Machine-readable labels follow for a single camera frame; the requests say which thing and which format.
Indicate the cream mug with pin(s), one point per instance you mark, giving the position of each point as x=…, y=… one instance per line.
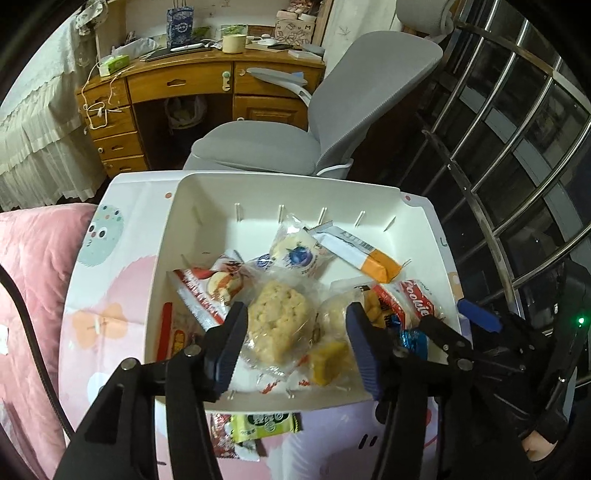
x=234, y=44

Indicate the clear rice cracker packet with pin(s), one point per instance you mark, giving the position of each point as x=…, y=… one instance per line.
x=277, y=318

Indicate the white plastic storage bin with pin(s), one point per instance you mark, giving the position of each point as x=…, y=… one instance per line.
x=221, y=203

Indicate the white blueberry bun packet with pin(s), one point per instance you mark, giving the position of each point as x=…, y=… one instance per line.
x=295, y=251

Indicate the clear plastic bag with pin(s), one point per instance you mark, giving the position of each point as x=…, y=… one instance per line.
x=184, y=110

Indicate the apple print snack packet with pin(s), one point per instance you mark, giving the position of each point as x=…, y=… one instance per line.
x=212, y=288

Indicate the yellow cake packet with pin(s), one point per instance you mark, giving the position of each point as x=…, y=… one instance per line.
x=328, y=362

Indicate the white lace cloth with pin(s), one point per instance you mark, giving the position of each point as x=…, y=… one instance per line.
x=37, y=129

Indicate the steel window guard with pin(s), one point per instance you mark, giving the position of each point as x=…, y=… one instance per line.
x=496, y=251

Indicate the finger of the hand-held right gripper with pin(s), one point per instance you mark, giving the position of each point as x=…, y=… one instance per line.
x=480, y=317
x=445, y=337

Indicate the wooden desk with drawers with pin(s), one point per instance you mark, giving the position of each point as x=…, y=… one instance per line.
x=194, y=78

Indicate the blue gift bag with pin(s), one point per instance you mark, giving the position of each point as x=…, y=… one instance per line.
x=180, y=27

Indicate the orange white bar packet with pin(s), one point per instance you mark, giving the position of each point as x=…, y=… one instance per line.
x=364, y=256

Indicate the green snack packet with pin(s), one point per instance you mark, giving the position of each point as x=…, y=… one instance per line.
x=263, y=424

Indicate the blue snack packet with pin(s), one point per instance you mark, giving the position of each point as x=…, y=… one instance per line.
x=411, y=341

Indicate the clear pale puffed snack bag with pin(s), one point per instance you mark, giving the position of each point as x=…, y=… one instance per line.
x=332, y=314

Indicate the green tissue box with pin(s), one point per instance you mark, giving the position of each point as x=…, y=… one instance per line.
x=113, y=64

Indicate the red white cookie packet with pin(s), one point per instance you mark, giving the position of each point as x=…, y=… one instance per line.
x=411, y=297

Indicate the red cartoon snack packet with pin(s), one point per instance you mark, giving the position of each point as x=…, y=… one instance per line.
x=173, y=334

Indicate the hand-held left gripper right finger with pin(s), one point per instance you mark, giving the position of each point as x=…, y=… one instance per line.
x=364, y=353

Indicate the dark red snack packet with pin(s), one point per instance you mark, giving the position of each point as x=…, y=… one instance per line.
x=224, y=438

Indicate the grey office chair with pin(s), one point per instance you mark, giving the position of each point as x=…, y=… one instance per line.
x=369, y=83

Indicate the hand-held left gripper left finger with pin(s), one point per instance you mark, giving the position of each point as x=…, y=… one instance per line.
x=228, y=348

